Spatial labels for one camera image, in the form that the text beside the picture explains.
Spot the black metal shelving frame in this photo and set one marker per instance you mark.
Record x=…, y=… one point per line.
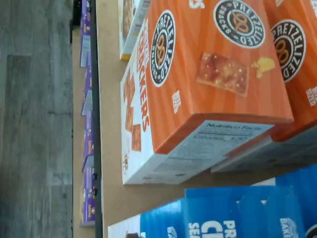
x=96, y=99

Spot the blue white pretzel crackers box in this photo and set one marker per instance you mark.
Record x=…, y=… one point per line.
x=210, y=218
x=302, y=193

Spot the orange cheddar pretzel crackers box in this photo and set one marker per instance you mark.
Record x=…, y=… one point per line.
x=297, y=86
x=198, y=86

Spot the purple snack boxes row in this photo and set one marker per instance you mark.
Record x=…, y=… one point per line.
x=76, y=124

